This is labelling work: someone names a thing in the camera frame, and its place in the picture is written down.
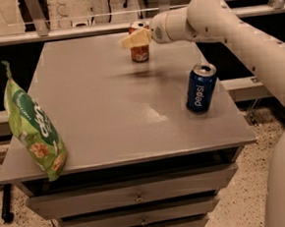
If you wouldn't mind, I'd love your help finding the metal railing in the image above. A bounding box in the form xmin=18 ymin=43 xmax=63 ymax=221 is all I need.
xmin=0 ymin=0 xmax=285 ymax=48

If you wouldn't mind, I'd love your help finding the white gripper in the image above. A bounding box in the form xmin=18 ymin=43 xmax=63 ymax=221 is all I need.
xmin=121 ymin=9 xmax=196 ymax=49

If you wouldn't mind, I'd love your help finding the orange coke can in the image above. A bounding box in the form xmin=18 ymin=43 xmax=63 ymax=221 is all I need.
xmin=128 ymin=21 xmax=149 ymax=63

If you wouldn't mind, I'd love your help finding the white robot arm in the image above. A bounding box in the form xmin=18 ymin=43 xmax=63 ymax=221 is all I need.
xmin=121 ymin=0 xmax=285 ymax=227

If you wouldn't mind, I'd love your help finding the black stand leg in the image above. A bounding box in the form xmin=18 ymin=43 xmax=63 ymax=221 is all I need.
xmin=1 ymin=184 xmax=15 ymax=224

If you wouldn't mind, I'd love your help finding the blue pepsi can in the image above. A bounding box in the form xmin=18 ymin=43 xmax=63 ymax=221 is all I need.
xmin=186 ymin=63 xmax=217 ymax=114

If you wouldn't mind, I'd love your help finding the green rice chip bag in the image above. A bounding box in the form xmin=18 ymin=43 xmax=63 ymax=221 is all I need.
xmin=1 ymin=60 xmax=67 ymax=182

